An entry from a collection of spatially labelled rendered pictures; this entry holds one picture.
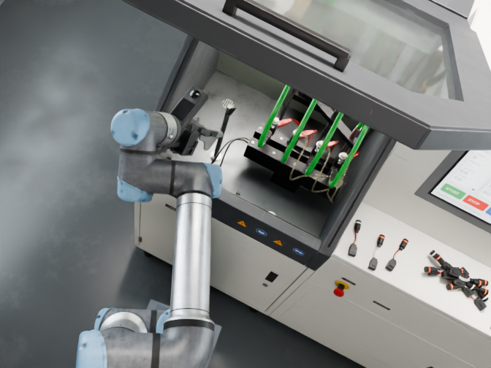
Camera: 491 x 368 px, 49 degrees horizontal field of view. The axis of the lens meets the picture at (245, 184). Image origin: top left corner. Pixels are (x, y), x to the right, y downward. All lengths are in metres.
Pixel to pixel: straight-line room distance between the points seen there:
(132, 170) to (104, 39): 2.17
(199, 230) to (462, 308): 1.01
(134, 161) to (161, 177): 0.06
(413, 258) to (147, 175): 0.98
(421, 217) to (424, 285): 0.21
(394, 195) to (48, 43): 2.16
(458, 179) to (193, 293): 0.93
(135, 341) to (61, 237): 1.72
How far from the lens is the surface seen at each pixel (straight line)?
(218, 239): 2.01
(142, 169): 1.14
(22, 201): 2.79
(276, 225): 1.73
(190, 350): 1.01
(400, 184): 1.74
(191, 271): 1.06
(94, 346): 1.01
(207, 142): 1.37
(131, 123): 1.12
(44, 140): 2.92
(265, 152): 1.80
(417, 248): 1.84
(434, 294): 1.82
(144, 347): 1.00
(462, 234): 1.85
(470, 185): 1.70
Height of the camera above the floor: 2.51
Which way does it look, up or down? 62 degrees down
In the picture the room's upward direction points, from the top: 23 degrees clockwise
